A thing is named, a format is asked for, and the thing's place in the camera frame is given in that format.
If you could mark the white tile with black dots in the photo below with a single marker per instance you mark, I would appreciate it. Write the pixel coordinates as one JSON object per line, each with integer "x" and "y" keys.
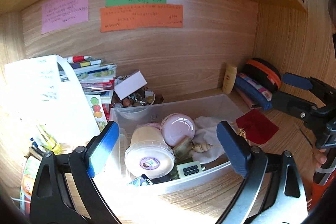
{"x": 189, "y": 169}

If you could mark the orange paper note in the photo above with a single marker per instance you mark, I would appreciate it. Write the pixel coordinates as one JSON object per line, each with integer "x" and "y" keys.
{"x": 141, "y": 18}

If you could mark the spiral seashell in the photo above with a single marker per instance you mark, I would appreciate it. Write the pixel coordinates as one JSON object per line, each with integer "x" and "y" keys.
{"x": 202, "y": 148}

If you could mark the stack of books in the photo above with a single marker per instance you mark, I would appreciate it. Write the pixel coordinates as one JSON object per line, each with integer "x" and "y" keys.
{"x": 92, "y": 71}

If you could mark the red velvet pouch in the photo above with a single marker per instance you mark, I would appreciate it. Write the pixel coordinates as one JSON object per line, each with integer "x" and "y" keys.
{"x": 258, "y": 127}

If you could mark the person's right hand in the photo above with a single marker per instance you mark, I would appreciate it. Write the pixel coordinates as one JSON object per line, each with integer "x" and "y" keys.
{"x": 320, "y": 158}

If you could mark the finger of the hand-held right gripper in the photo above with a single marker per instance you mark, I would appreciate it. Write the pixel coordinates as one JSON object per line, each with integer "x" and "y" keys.
{"x": 288, "y": 104}
{"x": 295, "y": 80}

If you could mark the pink flat case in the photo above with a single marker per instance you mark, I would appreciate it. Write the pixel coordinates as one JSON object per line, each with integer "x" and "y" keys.
{"x": 249, "y": 102}

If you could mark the yellow lotion bottle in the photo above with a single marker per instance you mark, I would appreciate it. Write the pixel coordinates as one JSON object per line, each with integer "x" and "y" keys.
{"x": 229, "y": 79}

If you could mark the blue zip pouch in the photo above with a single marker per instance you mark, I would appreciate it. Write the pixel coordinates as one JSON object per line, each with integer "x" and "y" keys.
{"x": 256, "y": 91}

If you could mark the clear plastic storage box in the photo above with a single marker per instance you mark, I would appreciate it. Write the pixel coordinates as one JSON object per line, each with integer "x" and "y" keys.
{"x": 204, "y": 108}

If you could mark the colourful snack packet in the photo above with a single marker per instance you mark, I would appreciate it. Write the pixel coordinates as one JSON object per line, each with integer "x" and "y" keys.
{"x": 27, "y": 184}

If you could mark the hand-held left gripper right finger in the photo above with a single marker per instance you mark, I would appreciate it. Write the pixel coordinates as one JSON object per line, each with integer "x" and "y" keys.
{"x": 233, "y": 150}

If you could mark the small white box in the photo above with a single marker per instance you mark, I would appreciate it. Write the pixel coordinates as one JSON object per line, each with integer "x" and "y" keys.
{"x": 130, "y": 85}

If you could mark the wooden desktop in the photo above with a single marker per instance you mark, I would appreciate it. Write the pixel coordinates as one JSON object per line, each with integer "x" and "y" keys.
{"x": 283, "y": 140}

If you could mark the white bowl of trinkets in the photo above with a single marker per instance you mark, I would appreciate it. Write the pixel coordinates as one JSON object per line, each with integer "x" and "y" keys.
{"x": 136, "y": 102}

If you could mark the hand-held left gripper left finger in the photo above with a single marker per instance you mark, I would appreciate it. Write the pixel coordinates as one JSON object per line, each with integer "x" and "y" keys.
{"x": 102, "y": 150}

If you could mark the fruit sticker sheet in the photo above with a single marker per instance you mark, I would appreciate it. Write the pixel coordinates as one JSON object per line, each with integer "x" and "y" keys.
{"x": 97, "y": 111}

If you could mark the cream jar with white lid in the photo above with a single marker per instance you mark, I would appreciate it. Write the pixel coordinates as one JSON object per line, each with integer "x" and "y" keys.
{"x": 147, "y": 153}

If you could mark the yellow glass bottle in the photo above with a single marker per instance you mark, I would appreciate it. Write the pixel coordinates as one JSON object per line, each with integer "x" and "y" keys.
{"x": 51, "y": 142}

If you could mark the pink round jar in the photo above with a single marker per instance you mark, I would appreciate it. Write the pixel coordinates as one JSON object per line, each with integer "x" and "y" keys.
{"x": 178, "y": 129}

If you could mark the white paper bag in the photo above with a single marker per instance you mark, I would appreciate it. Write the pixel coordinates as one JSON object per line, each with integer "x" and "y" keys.
{"x": 52, "y": 92}

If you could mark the brown glass piece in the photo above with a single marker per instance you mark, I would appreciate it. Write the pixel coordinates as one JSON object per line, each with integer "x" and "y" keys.
{"x": 183, "y": 148}

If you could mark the pink paper note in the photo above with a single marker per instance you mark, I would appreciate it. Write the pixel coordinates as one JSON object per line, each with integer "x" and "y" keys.
{"x": 65, "y": 10}

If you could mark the black orange round case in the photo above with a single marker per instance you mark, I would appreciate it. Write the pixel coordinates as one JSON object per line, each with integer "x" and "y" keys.
{"x": 262, "y": 71}

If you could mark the bundle of pens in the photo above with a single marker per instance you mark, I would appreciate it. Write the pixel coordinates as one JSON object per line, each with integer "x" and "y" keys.
{"x": 36, "y": 148}

